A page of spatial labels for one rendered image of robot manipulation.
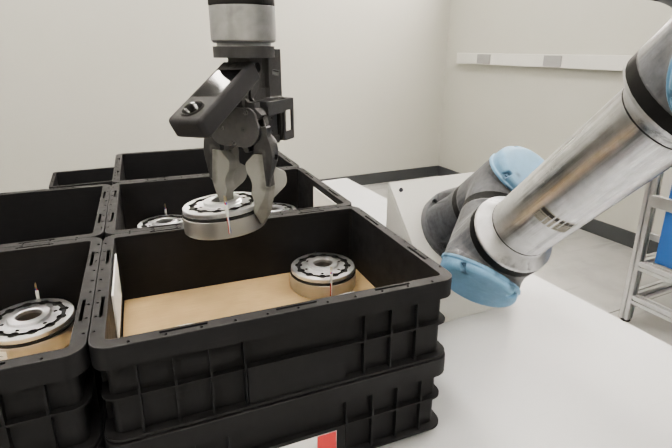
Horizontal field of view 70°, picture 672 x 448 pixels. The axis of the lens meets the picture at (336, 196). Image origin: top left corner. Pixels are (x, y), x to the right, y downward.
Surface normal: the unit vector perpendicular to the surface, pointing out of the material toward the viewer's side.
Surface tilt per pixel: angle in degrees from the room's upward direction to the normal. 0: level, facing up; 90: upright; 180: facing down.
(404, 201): 47
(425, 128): 90
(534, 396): 0
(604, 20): 90
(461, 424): 0
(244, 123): 90
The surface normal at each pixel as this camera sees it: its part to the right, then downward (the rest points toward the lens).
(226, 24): -0.34, 0.29
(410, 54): 0.44, 0.27
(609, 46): -0.90, 0.12
